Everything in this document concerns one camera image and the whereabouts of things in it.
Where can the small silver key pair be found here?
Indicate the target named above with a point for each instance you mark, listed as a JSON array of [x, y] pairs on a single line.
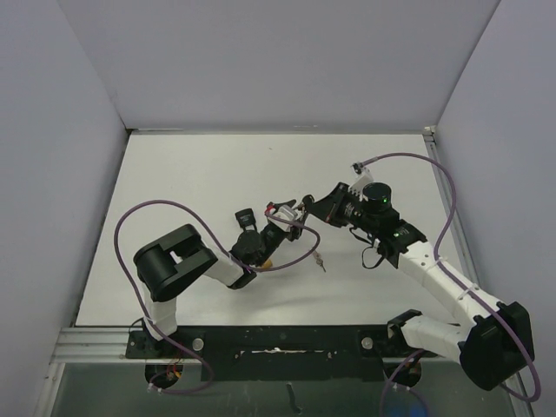
[[319, 261]]

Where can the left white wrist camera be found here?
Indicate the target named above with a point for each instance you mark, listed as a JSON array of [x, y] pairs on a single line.
[[284, 217]]

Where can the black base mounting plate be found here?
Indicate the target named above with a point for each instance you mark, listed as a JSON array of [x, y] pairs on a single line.
[[303, 367]]

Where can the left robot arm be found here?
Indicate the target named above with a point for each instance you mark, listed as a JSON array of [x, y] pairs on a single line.
[[169, 265]]

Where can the aluminium frame rail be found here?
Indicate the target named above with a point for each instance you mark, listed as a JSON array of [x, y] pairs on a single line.
[[87, 345]]

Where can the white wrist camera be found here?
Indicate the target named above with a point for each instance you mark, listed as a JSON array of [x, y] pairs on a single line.
[[284, 217], [363, 178]]

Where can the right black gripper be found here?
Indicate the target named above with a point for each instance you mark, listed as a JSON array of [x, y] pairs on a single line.
[[328, 209]]

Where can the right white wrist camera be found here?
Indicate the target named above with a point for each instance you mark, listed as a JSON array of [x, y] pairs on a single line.
[[363, 178]]

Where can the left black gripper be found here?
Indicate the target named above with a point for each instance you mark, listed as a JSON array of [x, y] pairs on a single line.
[[293, 234]]

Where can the black padlock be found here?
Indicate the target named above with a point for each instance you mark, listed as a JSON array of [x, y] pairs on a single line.
[[246, 219]]

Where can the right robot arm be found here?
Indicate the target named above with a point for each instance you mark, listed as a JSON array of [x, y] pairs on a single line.
[[491, 340]]

